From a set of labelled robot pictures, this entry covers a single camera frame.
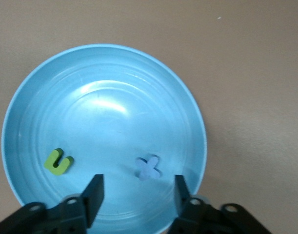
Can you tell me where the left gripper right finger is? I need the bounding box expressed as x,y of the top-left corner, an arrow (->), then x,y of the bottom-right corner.
168,174 -> 274,234

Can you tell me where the green letter u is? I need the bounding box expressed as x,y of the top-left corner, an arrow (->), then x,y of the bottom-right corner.
43,148 -> 75,176

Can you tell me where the blue plate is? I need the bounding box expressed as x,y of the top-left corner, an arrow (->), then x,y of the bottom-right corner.
1,43 -> 207,234

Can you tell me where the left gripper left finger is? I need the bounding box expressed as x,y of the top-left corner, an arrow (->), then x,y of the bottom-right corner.
0,173 -> 106,234

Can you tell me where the brown table cover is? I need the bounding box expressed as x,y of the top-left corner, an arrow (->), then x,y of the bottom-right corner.
0,0 -> 298,234

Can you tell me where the blue letter x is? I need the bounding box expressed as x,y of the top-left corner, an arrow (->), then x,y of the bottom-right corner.
135,155 -> 162,181

